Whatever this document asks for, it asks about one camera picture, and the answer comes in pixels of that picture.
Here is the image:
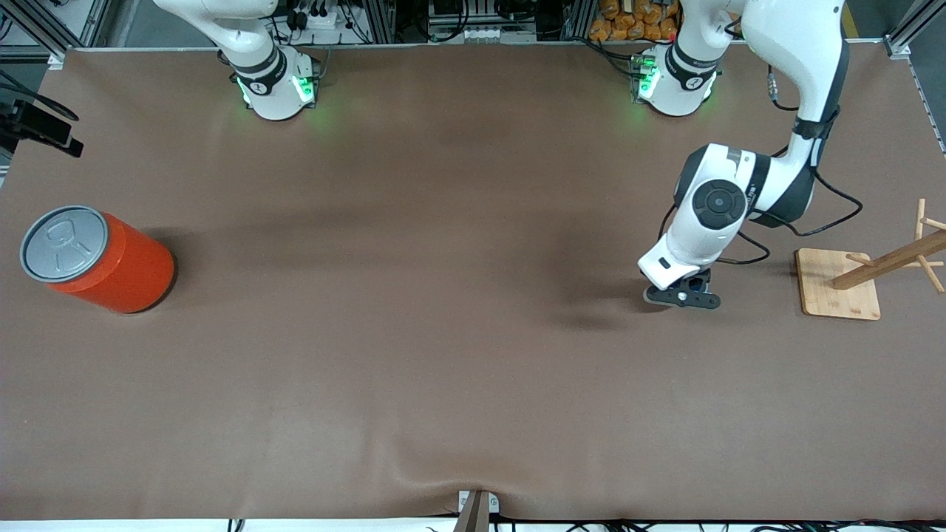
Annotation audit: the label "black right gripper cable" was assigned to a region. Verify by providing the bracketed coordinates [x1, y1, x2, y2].
[0, 68, 79, 121]

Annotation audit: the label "aluminium frame post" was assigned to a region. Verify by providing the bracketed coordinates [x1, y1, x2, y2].
[883, 0, 946, 56]
[11, 0, 82, 56]

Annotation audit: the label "white power strip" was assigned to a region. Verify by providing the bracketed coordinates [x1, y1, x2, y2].
[290, 0, 342, 30]

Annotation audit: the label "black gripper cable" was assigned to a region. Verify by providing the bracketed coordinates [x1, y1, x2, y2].
[717, 63, 864, 267]
[0, 68, 79, 121]

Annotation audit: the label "orange snack bags pile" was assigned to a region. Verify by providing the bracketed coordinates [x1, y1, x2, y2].
[589, 0, 681, 41]

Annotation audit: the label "wooden cup rack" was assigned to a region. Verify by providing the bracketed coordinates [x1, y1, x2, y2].
[795, 198, 946, 321]

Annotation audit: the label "brown table cover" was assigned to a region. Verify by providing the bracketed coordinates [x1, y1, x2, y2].
[0, 43, 946, 522]

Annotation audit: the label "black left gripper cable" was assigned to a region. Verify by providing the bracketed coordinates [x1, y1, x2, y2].
[717, 63, 864, 267]

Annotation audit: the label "orange can with silver lid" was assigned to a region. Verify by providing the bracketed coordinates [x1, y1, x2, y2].
[20, 205, 176, 314]

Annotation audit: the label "metal table clamp bracket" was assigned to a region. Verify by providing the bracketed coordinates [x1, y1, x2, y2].
[452, 489, 500, 532]

